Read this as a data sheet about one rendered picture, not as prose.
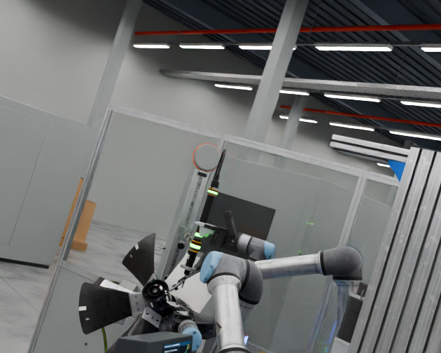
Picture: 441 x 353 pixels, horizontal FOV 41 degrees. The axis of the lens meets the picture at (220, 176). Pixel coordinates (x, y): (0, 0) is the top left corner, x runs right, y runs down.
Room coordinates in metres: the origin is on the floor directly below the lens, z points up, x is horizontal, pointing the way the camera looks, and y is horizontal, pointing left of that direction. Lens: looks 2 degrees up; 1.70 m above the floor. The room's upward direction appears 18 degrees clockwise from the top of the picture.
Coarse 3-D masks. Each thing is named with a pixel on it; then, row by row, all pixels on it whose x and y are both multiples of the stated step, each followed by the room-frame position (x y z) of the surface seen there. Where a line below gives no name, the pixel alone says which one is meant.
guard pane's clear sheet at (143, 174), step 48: (144, 144) 3.61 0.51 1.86; (192, 144) 3.46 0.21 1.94; (96, 192) 3.73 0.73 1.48; (144, 192) 3.56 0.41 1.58; (240, 192) 3.28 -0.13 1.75; (288, 192) 3.15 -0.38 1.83; (336, 192) 3.03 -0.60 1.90; (384, 192) 2.92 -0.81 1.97; (96, 240) 3.67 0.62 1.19; (288, 240) 3.11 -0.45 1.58; (336, 240) 3.00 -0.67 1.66; (288, 288) 3.08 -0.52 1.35; (336, 288) 2.96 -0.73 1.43; (288, 336) 3.04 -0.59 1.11
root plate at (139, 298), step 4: (140, 292) 2.59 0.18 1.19; (132, 296) 2.59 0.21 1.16; (136, 296) 2.59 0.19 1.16; (140, 296) 2.59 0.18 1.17; (132, 300) 2.59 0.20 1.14; (136, 300) 2.59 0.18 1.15; (140, 300) 2.59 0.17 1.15; (132, 304) 2.59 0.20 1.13; (140, 304) 2.59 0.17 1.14; (144, 304) 2.59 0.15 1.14; (132, 308) 2.59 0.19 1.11; (136, 308) 2.59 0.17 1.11; (140, 308) 2.59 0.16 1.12; (144, 308) 2.59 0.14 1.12; (132, 312) 2.59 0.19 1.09; (136, 312) 2.59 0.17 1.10; (140, 312) 2.59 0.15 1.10
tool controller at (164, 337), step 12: (132, 336) 1.72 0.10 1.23; (144, 336) 1.73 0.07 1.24; (156, 336) 1.75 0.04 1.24; (168, 336) 1.77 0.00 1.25; (180, 336) 1.80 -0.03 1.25; (192, 336) 1.86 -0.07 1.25; (120, 348) 1.67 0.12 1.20; (132, 348) 1.65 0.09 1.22; (144, 348) 1.63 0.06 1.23; (156, 348) 1.66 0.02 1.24; (168, 348) 1.72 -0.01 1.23; (180, 348) 1.78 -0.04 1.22
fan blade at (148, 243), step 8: (144, 240) 2.80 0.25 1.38; (152, 240) 2.77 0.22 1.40; (144, 248) 2.77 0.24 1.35; (152, 248) 2.74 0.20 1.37; (128, 256) 2.83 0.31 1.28; (136, 256) 2.79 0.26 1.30; (144, 256) 2.74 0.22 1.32; (152, 256) 2.71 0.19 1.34; (128, 264) 2.81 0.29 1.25; (136, 264) 2.77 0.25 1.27; (144, 264) 2.72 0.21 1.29; (152, 264) 2.68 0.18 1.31; (136, 272) 2.75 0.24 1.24; (144, 272) 2.71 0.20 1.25; (152, 272) 2.66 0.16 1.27; (144, 280) 2.70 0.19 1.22
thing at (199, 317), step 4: (180, 308) 2.49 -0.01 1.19; (184, 308) 2.52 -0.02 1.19; (188, 308) 2.55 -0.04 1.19; (196, 312) 2.53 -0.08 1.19; (196, 316) 2.46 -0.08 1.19; (200, 316) 2.49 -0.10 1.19; (204, 316) 2.52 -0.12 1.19; (196, 320) 2.43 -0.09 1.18; (200, 320) 2.44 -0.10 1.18; (204, 320) 2.45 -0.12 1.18; (208, 320) 2.47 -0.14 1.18; (212, 320) 2.50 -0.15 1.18; (204, 336) 2.35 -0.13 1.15; (208, 336) 2.35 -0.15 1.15; (212, 336) 2.36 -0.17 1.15
